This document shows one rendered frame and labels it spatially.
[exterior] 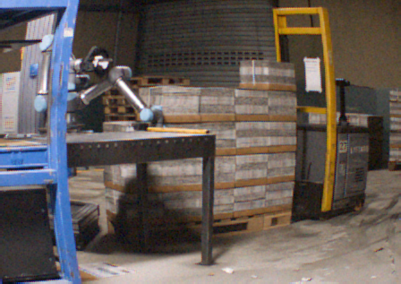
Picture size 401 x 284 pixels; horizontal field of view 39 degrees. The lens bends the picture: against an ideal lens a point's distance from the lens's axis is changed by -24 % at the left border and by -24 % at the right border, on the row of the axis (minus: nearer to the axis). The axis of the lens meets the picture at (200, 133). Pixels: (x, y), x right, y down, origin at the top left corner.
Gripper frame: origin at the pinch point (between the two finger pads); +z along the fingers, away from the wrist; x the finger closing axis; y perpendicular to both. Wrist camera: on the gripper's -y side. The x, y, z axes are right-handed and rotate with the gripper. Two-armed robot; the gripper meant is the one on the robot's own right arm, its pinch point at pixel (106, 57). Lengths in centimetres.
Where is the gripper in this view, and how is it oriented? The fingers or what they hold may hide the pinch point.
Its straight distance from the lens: 392.3
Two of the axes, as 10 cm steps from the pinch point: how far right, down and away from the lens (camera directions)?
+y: -0.8, 9.9, -0.6
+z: 8.8, 0.4, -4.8
